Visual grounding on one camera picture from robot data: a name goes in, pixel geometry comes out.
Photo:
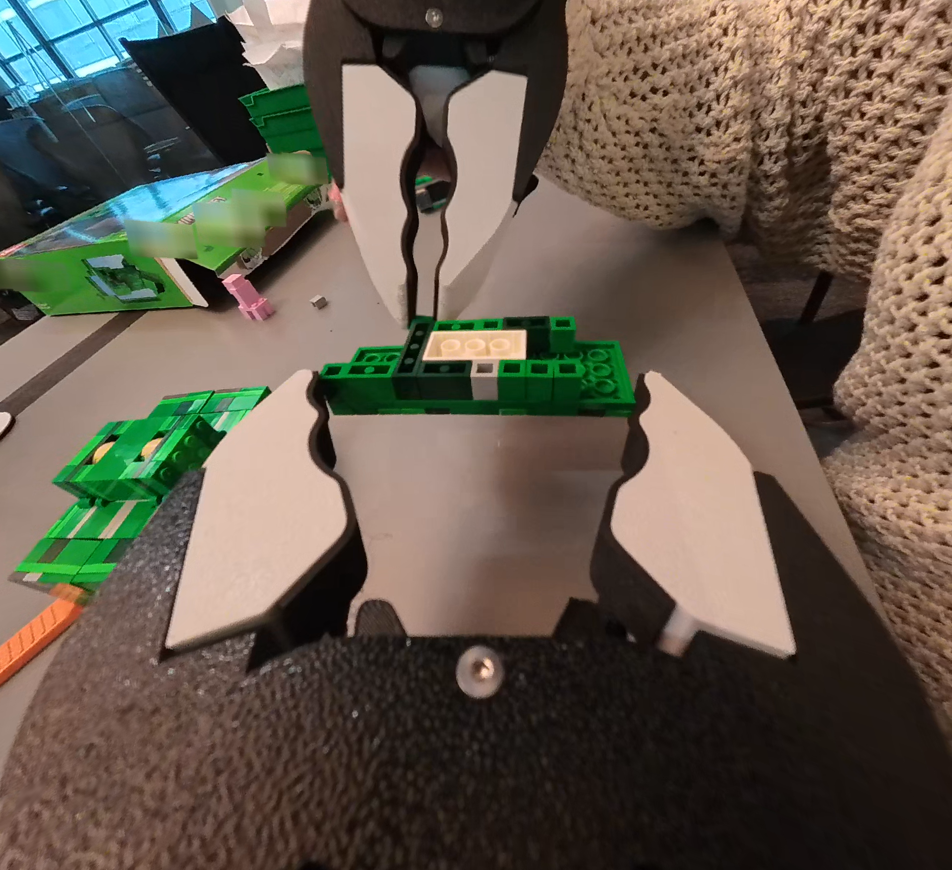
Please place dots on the green lego set box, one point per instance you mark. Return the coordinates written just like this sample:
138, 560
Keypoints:
67, 297

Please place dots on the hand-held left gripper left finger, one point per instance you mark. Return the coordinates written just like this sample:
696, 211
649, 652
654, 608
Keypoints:
253, 528

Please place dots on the black office chair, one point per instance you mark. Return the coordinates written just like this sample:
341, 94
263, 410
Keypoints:
193, 89

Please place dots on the person's right hand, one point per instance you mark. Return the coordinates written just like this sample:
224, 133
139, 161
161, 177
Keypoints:
339, 204

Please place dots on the orange brick separator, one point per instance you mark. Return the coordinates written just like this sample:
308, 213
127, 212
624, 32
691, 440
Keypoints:
37, 639

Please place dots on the green lego legs assembly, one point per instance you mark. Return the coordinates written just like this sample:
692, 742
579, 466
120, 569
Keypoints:
126, 483

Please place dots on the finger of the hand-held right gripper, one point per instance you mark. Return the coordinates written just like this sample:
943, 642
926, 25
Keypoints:
483, 163
375, 163

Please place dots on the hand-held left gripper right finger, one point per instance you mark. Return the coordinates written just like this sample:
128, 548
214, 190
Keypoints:
699, 528

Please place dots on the hollow green lego head block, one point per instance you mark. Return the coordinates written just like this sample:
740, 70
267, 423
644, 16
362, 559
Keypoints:
476, 349

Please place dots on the pink lego pig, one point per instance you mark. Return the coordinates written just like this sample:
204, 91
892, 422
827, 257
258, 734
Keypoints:
245, 293

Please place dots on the white crumpled paper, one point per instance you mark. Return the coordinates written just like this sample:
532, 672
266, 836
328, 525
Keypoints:
275, 37

